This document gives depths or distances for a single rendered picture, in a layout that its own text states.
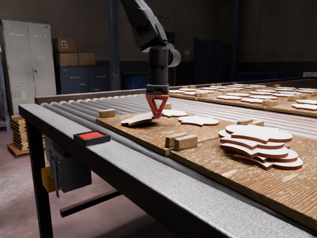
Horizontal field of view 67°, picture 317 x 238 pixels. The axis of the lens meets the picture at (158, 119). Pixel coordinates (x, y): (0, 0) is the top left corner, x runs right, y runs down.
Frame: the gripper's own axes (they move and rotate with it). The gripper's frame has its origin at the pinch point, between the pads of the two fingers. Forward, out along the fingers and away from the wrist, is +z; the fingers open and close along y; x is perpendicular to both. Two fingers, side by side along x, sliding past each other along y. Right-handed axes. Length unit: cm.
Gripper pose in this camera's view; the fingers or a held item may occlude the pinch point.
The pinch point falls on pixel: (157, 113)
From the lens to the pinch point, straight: 75.3
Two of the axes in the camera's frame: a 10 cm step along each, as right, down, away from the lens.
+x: 10.0, 0.3, -0.5
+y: -0.5, 2.3, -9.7
